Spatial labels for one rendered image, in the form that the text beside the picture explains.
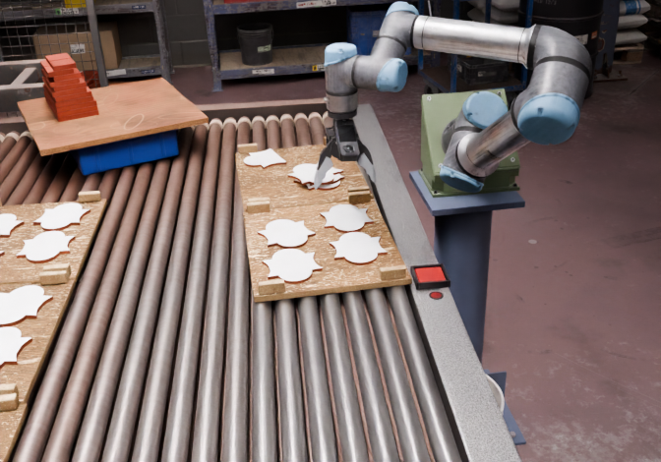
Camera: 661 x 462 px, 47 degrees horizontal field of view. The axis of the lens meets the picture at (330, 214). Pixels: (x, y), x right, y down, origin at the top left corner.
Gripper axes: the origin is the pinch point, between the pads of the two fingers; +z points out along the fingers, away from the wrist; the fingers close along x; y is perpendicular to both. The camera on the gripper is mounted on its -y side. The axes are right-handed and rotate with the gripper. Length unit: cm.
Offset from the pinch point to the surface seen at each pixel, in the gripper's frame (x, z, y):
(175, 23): 62, 64, 487
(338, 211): 1.5, 8.0, 3.2
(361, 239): -1.4, 8.0, -12.3
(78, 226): 68, 9, 12
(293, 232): 14.2, 8.0, -5.3
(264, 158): 17.6, 7.9, 42.8
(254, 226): 23.5, 8.8, 1.5
